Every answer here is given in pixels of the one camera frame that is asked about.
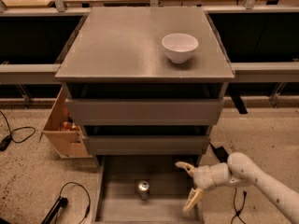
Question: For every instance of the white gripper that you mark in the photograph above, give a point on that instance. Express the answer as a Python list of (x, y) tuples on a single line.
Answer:
[(203, 176)]

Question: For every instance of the silver redbull can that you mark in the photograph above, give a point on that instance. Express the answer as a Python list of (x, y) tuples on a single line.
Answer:
[(143, 189)]

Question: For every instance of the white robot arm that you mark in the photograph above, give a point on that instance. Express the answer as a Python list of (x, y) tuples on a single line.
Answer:
[(237, 171)]

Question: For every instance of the grey open bottom drawer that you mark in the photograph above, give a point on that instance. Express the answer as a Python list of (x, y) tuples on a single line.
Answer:
[(118, 201)]

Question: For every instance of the grey middle drawer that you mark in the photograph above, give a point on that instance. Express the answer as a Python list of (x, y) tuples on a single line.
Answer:
[(146, 145)]

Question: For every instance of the grey top drawer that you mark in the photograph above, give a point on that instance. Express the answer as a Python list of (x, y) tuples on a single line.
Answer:
[(144, 112)]

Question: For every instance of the grey drawer cabinet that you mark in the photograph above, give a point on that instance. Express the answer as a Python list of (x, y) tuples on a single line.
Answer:
[(118, 55)]

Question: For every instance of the black power adapter right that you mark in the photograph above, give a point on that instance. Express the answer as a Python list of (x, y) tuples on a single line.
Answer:
[(221, 154)]

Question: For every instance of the cardboard box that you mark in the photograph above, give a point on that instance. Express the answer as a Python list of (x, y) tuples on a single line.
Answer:
[(67, 144)]

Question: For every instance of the white ceramic bowl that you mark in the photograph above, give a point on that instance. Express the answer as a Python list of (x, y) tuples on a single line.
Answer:
[(179, 48)]

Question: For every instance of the copper items in box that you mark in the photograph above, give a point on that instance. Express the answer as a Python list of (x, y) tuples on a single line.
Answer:
[(68, 126)]

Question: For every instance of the black tool with cable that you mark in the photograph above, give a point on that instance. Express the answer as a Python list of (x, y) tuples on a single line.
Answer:
[(62, 202)]

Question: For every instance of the black adapter with cable left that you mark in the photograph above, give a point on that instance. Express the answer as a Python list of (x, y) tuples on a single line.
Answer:
[(9, 138)]

